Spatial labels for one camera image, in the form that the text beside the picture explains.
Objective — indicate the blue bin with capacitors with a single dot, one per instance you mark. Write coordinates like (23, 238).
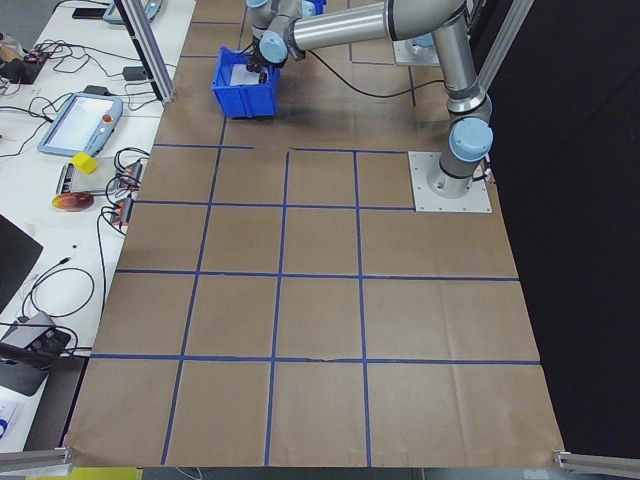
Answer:
(245, 102)

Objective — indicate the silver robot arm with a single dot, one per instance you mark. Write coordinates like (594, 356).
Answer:
(350, 22)
(260, 15)

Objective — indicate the silver metal box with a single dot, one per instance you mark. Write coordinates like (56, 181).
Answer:
(65, 179)

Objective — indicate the white box blue print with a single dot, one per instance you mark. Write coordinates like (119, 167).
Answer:
(9, 420)

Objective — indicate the blue bin with push buttons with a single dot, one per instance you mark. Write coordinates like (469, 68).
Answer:
(315, 5)

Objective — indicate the black power adapter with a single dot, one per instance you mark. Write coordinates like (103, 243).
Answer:
(134, 74)

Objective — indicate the orange black connector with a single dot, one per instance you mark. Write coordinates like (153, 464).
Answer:
(122, 210)
(131, 172)

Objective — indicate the black smartphone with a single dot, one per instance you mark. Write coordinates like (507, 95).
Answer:
(90, 13)

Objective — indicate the yellow cube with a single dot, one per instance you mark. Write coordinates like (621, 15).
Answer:
(84, 164)

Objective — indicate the black electronics board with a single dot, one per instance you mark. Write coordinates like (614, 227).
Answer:
(27, 65)

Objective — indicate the red orange disc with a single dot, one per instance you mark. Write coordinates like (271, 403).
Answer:
(72, 202)

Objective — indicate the white side table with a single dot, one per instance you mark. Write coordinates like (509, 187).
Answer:
(25, 175)

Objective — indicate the black laptop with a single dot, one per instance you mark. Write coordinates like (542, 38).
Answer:
(15, 255)

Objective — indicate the grey adapter hub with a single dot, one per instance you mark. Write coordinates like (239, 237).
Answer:
(32, 327)

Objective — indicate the grey stand base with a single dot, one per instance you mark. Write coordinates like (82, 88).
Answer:
(20, 375)

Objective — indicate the aluminium profile bar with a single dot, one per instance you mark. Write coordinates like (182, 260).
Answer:
(35, 457)
(595, 462)

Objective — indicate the aluminium frame post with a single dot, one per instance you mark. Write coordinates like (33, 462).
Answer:
(150, 55)
(500, 50)

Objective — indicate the white square base plate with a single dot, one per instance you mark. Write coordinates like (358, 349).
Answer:
(450, 202)
(405, 55)

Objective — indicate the black frame cover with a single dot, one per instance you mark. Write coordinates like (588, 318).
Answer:
(575, 200)

